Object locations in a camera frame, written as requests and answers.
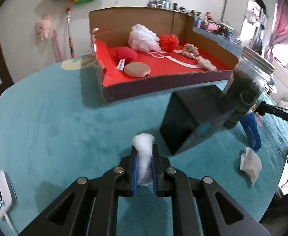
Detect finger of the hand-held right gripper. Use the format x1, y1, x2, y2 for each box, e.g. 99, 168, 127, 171
258, 103, 288, 121

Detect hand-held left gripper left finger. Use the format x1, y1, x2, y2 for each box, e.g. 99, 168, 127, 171
19, 145, 138, 236

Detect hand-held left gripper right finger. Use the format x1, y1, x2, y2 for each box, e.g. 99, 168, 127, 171
151, 143, 270, 236

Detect white cotton wad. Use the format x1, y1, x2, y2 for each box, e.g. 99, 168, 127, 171
132, 133, 155, 187

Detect white fluffy plush piece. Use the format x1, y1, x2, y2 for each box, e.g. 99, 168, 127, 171
197, 56, 217, 71

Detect beige round powder puff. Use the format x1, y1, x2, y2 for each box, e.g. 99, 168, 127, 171
124, 62, 150, 78

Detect pink and white scrunchie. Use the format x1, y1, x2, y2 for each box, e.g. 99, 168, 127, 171
182, 43, 200, 59

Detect cardboard box with red inside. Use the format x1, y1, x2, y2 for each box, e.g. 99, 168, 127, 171
89, 7, 240, 104

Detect red fuzzy puff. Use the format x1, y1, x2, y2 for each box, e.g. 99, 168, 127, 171
115, 47, 138, 71

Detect tall glass jar dark contents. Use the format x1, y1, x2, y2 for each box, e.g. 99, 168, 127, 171
223, 52, 276, 128

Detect white crumpled tissue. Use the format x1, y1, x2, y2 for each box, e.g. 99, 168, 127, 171
240, 147, 263, 186

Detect black box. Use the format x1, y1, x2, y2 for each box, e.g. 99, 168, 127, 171
159, 85, 235, 156

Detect pink curtain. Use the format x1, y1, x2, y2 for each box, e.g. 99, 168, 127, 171
268, 0, 288, 52

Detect side table with bottles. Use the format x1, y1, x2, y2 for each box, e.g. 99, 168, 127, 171
193, 27, 245, 57

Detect white fridge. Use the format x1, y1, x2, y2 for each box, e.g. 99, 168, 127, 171
224, 0, 250, 25

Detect row of cosmetic bottles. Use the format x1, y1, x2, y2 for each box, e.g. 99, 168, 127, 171
148, 0, 245, 46

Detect red yarn ball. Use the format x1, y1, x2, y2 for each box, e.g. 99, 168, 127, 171
158, 33, 179, 52

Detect white mesh bath pouf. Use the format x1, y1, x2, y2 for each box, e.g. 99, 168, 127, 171
128, 24, 160, 53

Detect white smart plug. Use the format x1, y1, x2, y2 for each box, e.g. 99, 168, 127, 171
0, 170, 18, 219

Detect pink stick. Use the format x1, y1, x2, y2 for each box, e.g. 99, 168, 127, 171
52, 29, 63, 63

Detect orange and white stick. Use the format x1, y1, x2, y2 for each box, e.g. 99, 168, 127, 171
66, 7, 75, 58

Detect pink plush toy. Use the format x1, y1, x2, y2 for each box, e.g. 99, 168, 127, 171
35, 15, 53, 40

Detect white cable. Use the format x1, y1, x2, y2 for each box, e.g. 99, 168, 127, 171
2, 213, 19, 236

